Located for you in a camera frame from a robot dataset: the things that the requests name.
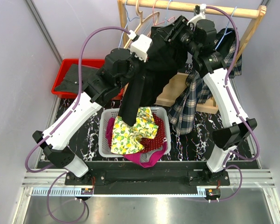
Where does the light blue wire hanger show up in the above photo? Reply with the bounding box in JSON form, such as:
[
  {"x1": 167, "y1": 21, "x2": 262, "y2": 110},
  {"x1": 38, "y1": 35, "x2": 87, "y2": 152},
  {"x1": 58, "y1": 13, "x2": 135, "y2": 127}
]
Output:
[{"x1": 118, "y1": 0, "x2": 133, "y2": 47}]

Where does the lemon print skirt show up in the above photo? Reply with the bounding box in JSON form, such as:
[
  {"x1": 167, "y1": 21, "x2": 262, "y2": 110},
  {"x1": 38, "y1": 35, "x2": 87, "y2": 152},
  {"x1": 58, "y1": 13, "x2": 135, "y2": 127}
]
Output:
[{"x1": 111, "y1": 107, "x2": 158, "y2": 155}]

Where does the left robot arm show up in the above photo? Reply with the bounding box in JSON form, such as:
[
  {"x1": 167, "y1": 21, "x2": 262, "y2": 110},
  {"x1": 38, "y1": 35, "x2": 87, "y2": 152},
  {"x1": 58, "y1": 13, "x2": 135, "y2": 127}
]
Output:
[{"x1": 33, "y1": 47, "x2": 147, "y2": 185}]

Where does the red plastic bin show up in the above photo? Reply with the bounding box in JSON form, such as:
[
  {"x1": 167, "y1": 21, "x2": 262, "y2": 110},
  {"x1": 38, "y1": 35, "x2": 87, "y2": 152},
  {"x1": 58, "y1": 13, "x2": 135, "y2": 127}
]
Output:
[{"x1": 51, "y1": 58, "x2": 124, "y2": 100}]

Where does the blue hanger of plaid skirt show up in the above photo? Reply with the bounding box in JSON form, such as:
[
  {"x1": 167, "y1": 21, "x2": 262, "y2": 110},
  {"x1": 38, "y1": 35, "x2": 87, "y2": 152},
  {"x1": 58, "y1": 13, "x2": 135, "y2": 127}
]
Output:
[{"x1": 215, "y1": 6, "x2": 237, "y2": 50}]

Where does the black skirt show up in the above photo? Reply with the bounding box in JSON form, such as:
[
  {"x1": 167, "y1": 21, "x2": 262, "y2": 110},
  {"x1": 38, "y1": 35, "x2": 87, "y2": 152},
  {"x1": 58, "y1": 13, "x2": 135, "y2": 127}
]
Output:
[{"x1": 119, "y1": 27, "x2": 188, "y2": 126}]

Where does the white plastic basket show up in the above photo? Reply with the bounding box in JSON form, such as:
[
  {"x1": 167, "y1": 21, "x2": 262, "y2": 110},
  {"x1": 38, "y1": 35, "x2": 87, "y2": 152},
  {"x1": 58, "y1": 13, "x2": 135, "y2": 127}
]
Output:
[{"x1": 98, "y1": 106, "x2": 171, "y2": 158}]

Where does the plaid skirt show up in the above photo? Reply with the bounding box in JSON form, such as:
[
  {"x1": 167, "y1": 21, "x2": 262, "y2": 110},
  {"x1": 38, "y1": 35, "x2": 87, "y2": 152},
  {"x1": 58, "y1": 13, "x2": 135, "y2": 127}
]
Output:
[{"x1": 168, "y1": 28, "x2": 236, "y2": 135}]

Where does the red polka dot skirt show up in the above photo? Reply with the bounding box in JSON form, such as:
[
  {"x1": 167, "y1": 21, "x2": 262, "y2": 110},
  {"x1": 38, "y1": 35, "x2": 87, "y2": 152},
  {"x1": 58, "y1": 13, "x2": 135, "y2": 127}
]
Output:
[{"x1": 140, "y1": 113, "x2": 166, "y2": 153}]

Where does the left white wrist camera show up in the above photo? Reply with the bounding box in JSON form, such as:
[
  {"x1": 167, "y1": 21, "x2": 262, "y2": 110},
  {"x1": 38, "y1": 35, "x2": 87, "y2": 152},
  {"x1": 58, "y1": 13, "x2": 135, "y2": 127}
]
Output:
[{"x1": 128, "y1": 30, "x2": 153, "y2": 62}]

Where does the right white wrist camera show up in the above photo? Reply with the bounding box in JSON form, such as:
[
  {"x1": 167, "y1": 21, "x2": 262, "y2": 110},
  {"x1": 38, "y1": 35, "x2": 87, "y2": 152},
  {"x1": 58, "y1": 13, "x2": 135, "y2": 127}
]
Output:
[{"x1": 187, "y1": 4, "x2": 207, "y2": 26}]

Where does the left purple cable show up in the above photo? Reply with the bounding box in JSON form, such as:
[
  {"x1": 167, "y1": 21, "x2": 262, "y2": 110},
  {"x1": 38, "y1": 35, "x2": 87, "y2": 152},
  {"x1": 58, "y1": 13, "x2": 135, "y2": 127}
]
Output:
[{"x1": 24, "y1": 26, "x2": 132, "y2": 222}]

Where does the wooden hanger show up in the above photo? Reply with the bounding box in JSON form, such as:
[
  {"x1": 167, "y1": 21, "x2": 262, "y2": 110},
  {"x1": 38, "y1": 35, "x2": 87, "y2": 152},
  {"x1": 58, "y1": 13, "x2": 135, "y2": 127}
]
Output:
[{"x1": 126, "y1": 0, "x2": 154, "y2": 34}]

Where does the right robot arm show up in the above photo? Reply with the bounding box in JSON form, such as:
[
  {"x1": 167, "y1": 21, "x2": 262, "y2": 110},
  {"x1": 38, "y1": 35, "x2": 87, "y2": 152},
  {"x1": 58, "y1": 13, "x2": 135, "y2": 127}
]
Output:
[{"x1": 164, "y1": 15, "x2": 257, "y2": 185}]

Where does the blue hanger of black skirt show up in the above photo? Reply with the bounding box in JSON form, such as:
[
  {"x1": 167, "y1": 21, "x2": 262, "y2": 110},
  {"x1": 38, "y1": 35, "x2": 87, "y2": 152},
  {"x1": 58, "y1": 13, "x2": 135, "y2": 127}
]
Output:
[{"x1": 164, "y1": 0, "x2": 175, "y2": 26}]

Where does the wooden clothes rack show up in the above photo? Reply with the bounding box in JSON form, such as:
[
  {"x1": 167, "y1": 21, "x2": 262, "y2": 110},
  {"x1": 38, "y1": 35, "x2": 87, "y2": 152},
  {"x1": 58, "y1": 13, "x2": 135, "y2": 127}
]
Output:
[{"x1": 116, "y1": 0, "x2": 267, "y2": 114}]

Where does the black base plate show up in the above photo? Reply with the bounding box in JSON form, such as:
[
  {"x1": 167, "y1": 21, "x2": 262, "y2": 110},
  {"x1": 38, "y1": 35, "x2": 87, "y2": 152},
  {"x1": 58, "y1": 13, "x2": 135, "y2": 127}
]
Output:
[{"x1": 36, "y1": 160, "x2": 251, "y2": 195}]

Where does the dark grey garment in bin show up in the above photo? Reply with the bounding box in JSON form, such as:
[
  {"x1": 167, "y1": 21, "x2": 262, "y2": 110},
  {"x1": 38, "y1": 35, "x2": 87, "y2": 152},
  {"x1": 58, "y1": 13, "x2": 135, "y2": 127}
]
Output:
[{"x1": 54, "y1": 64, "x2": 98, "y2": 94}]

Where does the pink wire hanger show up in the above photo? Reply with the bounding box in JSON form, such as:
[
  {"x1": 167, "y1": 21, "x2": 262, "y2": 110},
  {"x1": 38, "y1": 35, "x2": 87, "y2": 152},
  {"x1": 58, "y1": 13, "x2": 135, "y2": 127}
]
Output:
[{"x1": 151, "y1": 0, "x2": 175, "y2": 27}]

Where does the magenta skirt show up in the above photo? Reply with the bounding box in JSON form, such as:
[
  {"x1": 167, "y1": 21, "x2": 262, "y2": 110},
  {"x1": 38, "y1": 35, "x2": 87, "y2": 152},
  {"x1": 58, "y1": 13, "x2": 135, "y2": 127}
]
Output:
[{"x1": 105, "y1": 118, "x2": 167, "y2": 168}]

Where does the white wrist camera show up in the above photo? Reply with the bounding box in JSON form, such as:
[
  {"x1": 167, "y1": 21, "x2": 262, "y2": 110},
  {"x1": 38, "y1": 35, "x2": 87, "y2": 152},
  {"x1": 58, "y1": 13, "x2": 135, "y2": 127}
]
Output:
[
  {"x1": 128, "y1": 30, "x2": 153, "y2": 62},
  {"x1": 187, "y1": 4, "x2": 207, "y2": 26}
]

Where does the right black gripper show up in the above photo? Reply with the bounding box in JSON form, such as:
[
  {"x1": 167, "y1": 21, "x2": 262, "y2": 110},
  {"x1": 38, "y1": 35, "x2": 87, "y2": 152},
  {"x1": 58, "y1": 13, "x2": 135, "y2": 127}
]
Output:
[{"x1": 155, "y1": 15, "x2": 199, "y2": 56}]

